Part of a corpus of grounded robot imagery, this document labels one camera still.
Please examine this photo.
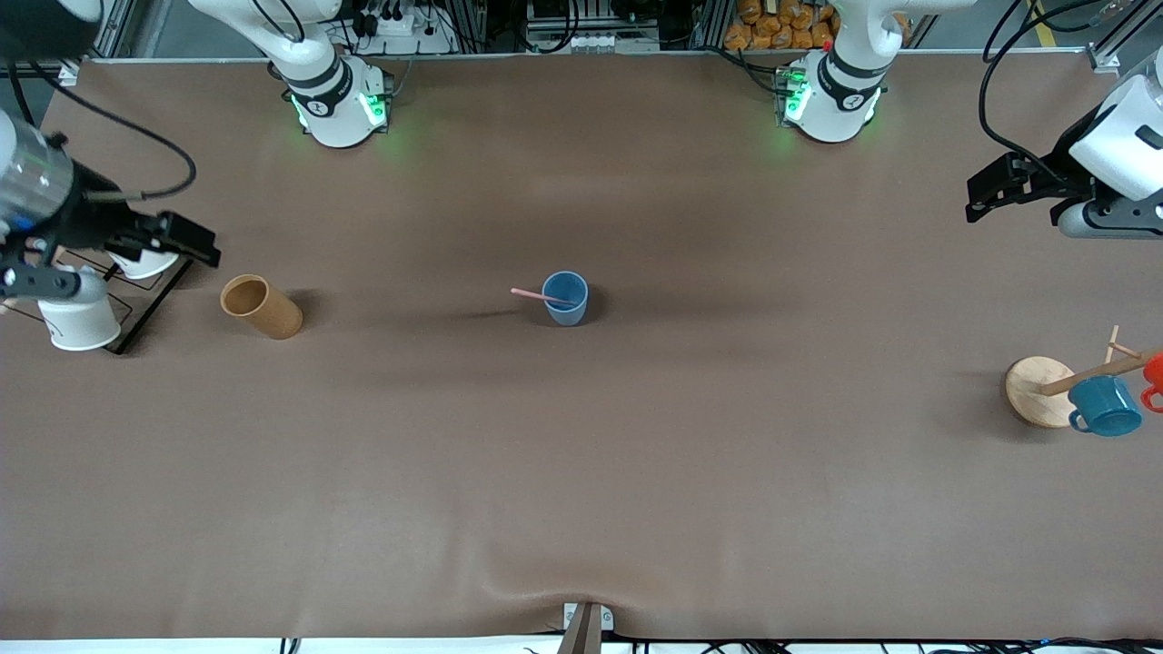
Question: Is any aluminium frame post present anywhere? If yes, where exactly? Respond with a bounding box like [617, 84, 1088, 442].
[55, 0, 137, 78]
[1086, 0, 1163, 74]

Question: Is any metal table clamp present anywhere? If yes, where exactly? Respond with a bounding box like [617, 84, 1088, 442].
[556, 601, 614, 654]

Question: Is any brown cylindrical holder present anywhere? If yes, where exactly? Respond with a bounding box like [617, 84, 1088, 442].
[220, 275, 303, 341]

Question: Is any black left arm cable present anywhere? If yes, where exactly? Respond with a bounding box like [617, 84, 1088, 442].
[978, 0, 1163, 184]

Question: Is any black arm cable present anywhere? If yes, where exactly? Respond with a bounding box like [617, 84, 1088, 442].
[978, 0, 1163, 184]
[5, 59, 198, 203]

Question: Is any white paper cup with print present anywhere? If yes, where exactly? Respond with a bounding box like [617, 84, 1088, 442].
[36, 272, 122, 352]

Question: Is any black cup rack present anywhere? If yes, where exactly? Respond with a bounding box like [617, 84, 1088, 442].
[0, 245, 194, 355]

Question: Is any teal enamel mug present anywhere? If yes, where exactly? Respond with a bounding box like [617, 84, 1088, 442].
[1068, 375, 1144, 438]

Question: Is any plain white paper cup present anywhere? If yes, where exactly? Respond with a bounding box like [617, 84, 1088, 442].
[109, 247, 180, 280]

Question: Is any orange snack pile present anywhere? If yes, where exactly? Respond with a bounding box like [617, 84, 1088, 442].
[724, 0, 912, 52]

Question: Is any white power strip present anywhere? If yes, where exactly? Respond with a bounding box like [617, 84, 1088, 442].
[348, 0, 452, 54]

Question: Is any brown table mat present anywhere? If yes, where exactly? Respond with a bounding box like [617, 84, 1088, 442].
[0, 53, 1163, 641]

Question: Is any blue plastic cup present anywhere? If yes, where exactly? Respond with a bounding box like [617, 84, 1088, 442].
[542, 272, 590, 327]

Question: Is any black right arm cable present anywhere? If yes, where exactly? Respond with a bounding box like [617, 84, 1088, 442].
[5, 59, 198, 203]

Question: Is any wooden mug tree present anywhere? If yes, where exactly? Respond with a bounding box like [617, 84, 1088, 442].
[1005, 325, 1163, 429]

